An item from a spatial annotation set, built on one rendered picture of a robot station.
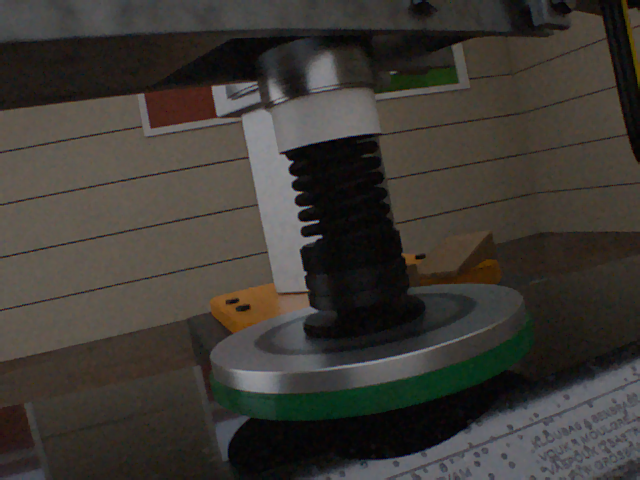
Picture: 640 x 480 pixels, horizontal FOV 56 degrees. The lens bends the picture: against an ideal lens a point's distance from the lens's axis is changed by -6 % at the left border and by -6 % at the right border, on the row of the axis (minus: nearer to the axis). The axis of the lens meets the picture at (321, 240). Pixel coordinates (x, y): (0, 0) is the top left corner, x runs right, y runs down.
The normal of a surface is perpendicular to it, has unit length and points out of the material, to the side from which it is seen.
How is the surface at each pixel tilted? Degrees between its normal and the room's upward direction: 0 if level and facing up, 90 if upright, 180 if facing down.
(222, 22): 90
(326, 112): 90
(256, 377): 90
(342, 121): 90
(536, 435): 45
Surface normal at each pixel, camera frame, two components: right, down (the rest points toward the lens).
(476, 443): 0.09, -0.69
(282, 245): -0.65, 0.18
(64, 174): 0.31, 0.00
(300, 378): -0.36, 0.14
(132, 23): 0.66, -0.07
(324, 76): 0.05, 0.06
